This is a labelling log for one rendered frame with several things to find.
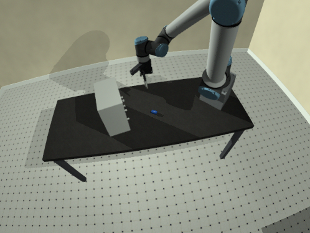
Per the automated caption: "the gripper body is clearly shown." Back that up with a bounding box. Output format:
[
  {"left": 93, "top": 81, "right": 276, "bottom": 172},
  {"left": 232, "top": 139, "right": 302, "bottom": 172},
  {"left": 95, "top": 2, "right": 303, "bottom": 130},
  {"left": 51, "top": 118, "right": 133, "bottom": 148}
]
[{"left": 139, "top": 58, "right": 153, "bottom": 75}]

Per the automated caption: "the grey chest of drawers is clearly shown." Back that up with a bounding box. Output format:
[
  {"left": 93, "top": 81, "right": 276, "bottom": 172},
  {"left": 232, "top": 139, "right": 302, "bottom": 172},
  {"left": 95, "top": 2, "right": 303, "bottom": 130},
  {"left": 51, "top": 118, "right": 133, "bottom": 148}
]
[{"left": 94, "top": 77, "right": 130, "bottom": 136}]

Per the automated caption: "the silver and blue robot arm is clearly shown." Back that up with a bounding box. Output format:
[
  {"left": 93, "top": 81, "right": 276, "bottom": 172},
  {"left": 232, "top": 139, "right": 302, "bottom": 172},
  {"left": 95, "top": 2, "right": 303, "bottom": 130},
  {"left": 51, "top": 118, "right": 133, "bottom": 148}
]
[{"left": 134, "top": 0, "right": 248, "bottom": 100}]

